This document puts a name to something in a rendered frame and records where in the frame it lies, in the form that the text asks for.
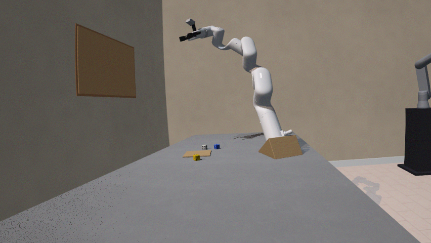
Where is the light orange mat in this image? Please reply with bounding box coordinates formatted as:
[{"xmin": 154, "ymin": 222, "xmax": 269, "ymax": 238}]
[{"xmin": 183, "ymin": 150, "xmax": 211, "ymax": 157}]

